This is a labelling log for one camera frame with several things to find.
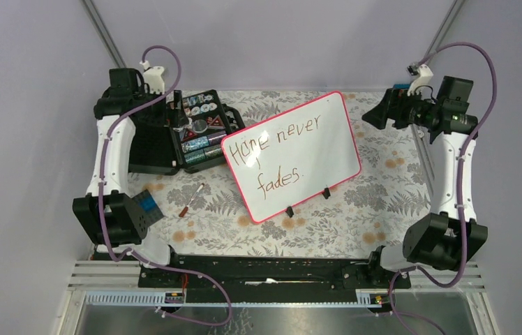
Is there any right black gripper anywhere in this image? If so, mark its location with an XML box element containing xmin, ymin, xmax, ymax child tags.
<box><xmin>361</xmin><ymin>87</ymin><xmax>440</xmax><ymax>130</ymax></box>

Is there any whiteboard marker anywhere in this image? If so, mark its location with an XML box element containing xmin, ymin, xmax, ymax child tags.
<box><xmin>185</xmin><ymin>183</ymin><xmax>205</xmax><ymax>209</ymax></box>

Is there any pink framed whiteboard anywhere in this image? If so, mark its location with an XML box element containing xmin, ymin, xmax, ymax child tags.
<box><xmin>221</xmin><ymin>91</ymin><xmax>361</xmax><ymax>223</ymax></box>

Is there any brown marker cap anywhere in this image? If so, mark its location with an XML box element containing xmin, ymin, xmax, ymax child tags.
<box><xmin>179</xmin><ymin>206</ymin><xmax>189</xmax><ymax>218</ymax></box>

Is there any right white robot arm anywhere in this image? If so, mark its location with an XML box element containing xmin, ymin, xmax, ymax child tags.
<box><xmin>362</xmin><ymin>76</ymin><xmax>488</xmax><ymax>288</ymax></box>

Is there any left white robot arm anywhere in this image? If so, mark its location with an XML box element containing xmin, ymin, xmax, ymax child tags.
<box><xmin>72</xmin><ymin>68</ymin><xmax>182</xmax><ymax>287</ymax></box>

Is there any clear round dealer button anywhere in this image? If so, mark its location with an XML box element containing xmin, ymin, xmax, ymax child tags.
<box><xmin>192</xmin><ymin>119</ymin><xmax>208</xmax><ymax>134</ymax></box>

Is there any black poker chip case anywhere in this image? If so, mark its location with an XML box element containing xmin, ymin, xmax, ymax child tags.
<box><xmin>128</xmin><ymin>89</ymin><xmax>246</xmax><ymax>176</ymax></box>

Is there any floral patterned table mat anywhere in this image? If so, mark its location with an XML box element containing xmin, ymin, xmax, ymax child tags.
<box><xmin>128</xmin><ymin>92</ymin><xmax>430</xmax><ymax>258</ymax></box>

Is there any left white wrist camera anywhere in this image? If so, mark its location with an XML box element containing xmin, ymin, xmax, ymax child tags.
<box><xmin>140</xmin><ymin>60</ymin><xmax>165</xmax><ymax>95</ymax></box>

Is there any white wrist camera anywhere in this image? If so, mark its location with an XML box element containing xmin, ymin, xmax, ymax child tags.
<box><xmin>407</xmin><ymin>64</ymin><xmax>433</xmax><ymax>96</ymax></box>
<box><xmin>140</xmin><ymin>60</ymin><xmax>165</xmax><ymax>95</ymax></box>

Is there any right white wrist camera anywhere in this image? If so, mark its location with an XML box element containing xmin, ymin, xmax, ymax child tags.
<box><xmin>407</xmin><ymin>64</ymin><xmax>433</xmax><ymax>96</ymax></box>

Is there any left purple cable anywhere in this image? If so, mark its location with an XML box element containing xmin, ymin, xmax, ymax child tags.
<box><xmin>97</xmin><ymin>45</ymin><xmax>235</xmax><ymax>328</ymax></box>

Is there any purple cable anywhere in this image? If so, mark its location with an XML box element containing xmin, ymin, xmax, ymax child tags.
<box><xmin>388</xmin><ymin>41</ymin><xmax>498</xmax><ymax>335</ymax></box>
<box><xmin>97</xmin><ymin>45</ymin><xmax>235</xmax><ymax>328</ymax></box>

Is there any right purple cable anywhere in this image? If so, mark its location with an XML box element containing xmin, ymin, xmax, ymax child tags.
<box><xmin>388</xmin><ymin>41</ymin><xmax>498</xmax><ymax>335</ymax></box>

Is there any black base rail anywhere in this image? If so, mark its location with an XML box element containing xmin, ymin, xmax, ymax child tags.
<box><xmin>138</xmin><ymin>252</ymin><xmax>411</xmax><ymax>304</ymax></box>

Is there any white slotted cable duct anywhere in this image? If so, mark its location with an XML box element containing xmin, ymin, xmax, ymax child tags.
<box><xmin>85</xmin><ymin>289</ymin><xmax>385</xmax><ymax>308</ymax></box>

